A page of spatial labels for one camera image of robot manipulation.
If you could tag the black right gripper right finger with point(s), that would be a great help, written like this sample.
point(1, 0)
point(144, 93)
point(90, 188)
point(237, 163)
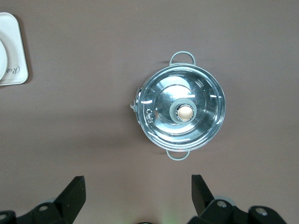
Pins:
point(205, 205)

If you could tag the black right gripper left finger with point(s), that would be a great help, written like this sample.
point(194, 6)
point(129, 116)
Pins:
point(67, 200)

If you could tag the brown table cover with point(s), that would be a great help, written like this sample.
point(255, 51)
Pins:
point(93, 116)

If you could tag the steel electric cooking pot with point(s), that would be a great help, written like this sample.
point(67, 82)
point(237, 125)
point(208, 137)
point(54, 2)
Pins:
point(144, 137)

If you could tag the glass pot lid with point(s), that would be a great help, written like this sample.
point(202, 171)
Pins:
point(201, 100)

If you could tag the cream rabbit print tray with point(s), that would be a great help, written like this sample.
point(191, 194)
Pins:
point(16, 46)

